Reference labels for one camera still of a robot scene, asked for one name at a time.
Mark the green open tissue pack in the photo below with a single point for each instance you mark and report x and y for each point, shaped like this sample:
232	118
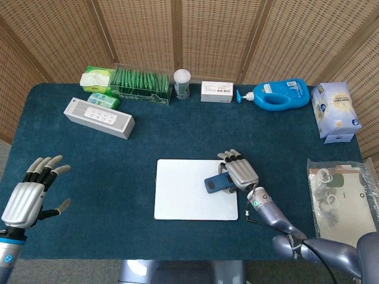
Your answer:
94	80

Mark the pale blue tissue pack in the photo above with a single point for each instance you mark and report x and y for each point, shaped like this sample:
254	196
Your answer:
334	109

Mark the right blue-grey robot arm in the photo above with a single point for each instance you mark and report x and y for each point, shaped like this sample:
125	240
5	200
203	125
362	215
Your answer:
272	216

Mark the clear green tea bag box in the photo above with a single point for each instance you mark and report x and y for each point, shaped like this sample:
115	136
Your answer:
139	85

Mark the small white cardboard box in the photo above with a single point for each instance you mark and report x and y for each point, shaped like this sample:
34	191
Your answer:
216	91

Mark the clear plastic bag with parts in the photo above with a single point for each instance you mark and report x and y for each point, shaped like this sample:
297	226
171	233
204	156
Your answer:
349	207

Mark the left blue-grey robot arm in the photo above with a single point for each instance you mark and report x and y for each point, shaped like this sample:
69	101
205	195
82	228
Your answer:
8	254

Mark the white dry-erase board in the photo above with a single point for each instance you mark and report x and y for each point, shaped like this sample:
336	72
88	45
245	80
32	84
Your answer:
177	192

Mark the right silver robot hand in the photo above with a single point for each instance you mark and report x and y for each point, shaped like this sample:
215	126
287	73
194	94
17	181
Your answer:
241	173

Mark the blue pump detergent bottle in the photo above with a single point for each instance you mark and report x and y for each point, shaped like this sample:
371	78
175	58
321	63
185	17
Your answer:
296	91

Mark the cylindrical can with white lid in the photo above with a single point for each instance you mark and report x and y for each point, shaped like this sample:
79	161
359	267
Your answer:
181	85

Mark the blue whiteboard eraser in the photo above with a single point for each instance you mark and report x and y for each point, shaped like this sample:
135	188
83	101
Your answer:
214	182

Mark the teal table carpet mat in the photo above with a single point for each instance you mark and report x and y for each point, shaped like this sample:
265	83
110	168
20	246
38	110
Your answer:
118	177

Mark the small green tissue pack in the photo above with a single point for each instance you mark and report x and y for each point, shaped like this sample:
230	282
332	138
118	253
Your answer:
103	100

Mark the woven bamboo folding screen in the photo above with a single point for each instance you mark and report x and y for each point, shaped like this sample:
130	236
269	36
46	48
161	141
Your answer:
207	35

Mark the long white speaker box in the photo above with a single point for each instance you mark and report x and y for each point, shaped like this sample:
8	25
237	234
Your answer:
94	118

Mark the blue-grey robot torso base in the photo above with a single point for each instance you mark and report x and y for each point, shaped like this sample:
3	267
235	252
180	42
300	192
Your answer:
177	272

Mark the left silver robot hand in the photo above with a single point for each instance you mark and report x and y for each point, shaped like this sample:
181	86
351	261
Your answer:
23	201

